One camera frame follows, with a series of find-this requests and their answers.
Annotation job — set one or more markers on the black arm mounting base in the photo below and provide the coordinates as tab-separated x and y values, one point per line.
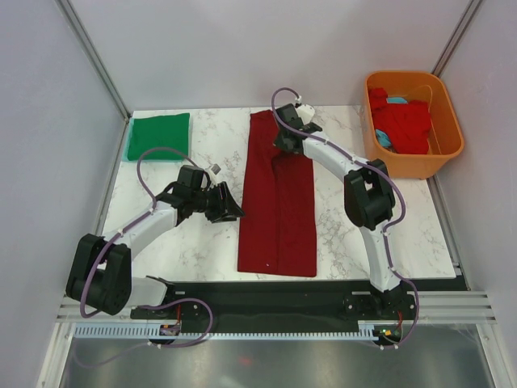
302	304

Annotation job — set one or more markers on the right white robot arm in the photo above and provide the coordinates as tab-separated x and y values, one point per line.
369	195

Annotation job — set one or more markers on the white slotted cable duct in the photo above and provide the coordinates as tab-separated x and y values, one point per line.
161	331

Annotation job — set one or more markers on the orange plastic basket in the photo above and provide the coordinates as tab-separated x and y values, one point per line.
445	139

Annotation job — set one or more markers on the aluminium frame post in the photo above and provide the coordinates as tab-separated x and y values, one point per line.
92	54
462	26

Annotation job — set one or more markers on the bright red t shirt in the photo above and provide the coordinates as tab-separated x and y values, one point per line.
407	125

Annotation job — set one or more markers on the right aluminium frame post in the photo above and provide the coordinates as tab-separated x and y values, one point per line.
462	26

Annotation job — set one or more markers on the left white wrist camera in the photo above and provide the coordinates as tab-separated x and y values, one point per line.
213	171

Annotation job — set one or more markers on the light blue t shirt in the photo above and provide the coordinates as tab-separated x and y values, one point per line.
381	136

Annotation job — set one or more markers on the folded green t shirt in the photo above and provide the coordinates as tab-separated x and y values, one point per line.
168	131

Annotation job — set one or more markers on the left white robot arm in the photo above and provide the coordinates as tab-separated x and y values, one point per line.
101	279

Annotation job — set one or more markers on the aluminium rail profile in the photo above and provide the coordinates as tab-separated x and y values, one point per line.
435	306

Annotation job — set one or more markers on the left aluminium frame post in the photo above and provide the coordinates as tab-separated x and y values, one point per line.
92	54

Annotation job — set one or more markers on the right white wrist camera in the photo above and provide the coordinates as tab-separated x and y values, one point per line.
305	111

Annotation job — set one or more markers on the dark red t shirt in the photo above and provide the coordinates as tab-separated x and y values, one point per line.
278	233

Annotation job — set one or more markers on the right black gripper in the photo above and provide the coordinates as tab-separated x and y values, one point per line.
279	142

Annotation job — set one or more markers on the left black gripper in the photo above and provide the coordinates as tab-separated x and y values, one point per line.
227	204

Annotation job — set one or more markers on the folded teal t shirt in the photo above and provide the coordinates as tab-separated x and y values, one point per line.
127	140

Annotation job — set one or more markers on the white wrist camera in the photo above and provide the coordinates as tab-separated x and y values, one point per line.
305	111
213	171

